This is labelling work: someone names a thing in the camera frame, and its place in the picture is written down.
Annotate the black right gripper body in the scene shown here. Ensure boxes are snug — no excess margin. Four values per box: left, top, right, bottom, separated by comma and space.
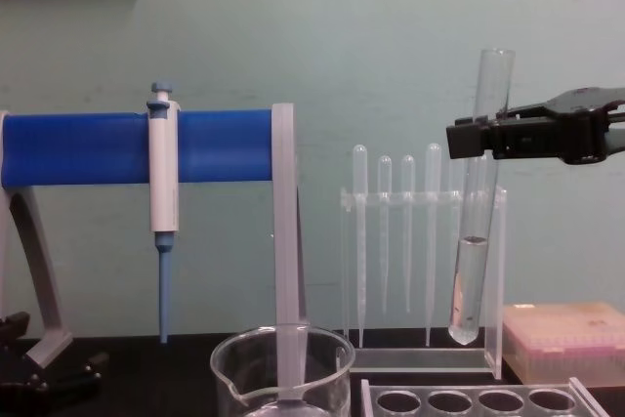
545, 87, 625, 166

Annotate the clear glass test tube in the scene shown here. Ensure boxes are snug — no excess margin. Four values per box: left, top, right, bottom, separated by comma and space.
447, 48, 518, 346

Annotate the short clear plastic dropper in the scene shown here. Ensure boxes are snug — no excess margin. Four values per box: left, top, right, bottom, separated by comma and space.
474, 155, 489, 206
448, 158, 467, 242

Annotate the long clear plastic dropper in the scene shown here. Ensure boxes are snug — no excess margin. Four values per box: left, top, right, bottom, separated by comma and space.
352, 144, 369, 348
424, 142, 442, 347

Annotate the clear acrylic dropper rack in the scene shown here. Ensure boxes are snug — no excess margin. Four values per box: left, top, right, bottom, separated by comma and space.
340, 185, 509, 381

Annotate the clear glass beaker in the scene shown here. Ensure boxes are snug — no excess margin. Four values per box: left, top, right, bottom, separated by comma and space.
209, 322, 356, 417

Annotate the blue and grey pipette stand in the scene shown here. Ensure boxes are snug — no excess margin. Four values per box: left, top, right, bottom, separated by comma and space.
0, 103, 310, 406

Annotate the white and blue micropipette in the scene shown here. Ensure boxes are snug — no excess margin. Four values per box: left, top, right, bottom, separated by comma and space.
146, 79, 183, 344

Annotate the pink pipette tip box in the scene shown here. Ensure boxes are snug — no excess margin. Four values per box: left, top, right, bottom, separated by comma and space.
502, 302, 625, 387

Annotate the clear acrylic test tube rack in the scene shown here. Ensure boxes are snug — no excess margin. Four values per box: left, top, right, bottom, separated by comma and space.
359, 376, 607, 417

